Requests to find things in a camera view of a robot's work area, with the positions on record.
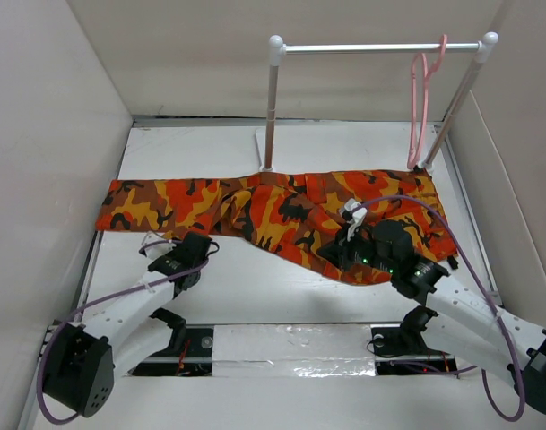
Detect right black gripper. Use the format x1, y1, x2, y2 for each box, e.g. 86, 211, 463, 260
315, 222, 395, 274

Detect orange camouflage trousers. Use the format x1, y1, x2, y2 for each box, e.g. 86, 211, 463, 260
95, 170, 457, 286

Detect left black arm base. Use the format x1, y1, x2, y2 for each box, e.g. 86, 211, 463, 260
128, 308, 214, 377

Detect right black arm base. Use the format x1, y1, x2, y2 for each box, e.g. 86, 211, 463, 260
366, 305, 457, 376

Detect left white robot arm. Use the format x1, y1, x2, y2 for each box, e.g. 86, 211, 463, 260
36, 231, 220, 426

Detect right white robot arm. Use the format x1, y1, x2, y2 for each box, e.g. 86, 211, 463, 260
318, 220, 546, 415

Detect pink plastic clothes hanger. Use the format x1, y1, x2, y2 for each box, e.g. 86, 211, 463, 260
406, 34, 448, 170

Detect white clothes rack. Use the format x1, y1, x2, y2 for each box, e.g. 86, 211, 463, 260
255, 31, 499, 171

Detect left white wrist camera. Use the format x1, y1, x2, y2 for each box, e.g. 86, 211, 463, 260
138, 233, 181, 261

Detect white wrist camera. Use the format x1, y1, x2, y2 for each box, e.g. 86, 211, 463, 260
339, 199, 368, 241
138, 233, 181, 261

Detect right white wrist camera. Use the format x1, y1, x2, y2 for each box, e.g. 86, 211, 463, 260
339, 199, 368, 241

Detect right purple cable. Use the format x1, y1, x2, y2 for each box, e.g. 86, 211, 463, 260
352, 194, 526, 421

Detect purple cable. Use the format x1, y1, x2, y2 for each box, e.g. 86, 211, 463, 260
352, 194, 526, 421
38, 232, 211, 425

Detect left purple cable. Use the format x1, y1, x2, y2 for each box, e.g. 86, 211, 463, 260
38, 232, 211, 425

